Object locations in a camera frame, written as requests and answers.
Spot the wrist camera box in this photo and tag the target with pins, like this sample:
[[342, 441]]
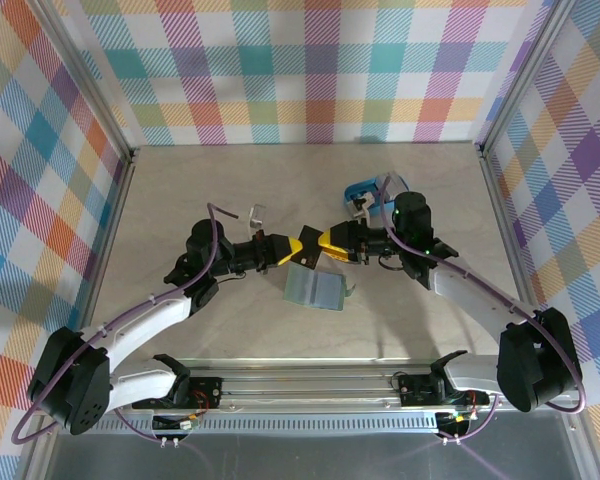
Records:
[[257, 215], [362, 205]]

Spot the stack of credit cards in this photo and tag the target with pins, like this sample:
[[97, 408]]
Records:
[[391, 182]]

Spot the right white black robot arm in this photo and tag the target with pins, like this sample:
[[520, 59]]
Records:
[[480, 295]]

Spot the green card holder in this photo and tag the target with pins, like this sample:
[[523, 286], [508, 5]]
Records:
[[325, 290]]

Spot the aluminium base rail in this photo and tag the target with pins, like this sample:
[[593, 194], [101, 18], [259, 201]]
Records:
[[305, 390]]

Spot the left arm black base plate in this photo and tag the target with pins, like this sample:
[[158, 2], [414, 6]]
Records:
[[205, 392]]

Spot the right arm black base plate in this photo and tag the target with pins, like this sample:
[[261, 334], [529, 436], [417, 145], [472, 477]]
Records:
[[415, 392]]

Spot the aluminium table side rail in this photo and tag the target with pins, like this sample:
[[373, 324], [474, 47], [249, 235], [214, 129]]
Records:
[[111, 230], [505, 225]]

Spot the black VIP credit card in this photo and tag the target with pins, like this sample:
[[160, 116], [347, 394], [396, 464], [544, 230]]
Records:
[[311, 237]]

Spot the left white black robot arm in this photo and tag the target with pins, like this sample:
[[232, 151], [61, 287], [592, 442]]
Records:
[[145, 325]]

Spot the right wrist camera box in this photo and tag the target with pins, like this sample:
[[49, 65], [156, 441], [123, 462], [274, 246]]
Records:
[[362, 205]]

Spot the grey metal sheet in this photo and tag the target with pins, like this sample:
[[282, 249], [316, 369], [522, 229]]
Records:
[[305, 455]]

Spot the blue card tray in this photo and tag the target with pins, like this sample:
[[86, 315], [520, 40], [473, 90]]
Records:
[[357, 190]]

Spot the aluminium frame post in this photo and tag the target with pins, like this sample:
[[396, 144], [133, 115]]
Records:
[[521, 75], [94, 85]]

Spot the perforated metal strip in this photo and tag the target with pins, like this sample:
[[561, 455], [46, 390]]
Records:
[[305, 425]]

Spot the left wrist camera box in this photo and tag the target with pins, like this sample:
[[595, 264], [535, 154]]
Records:
[[257, 215]]

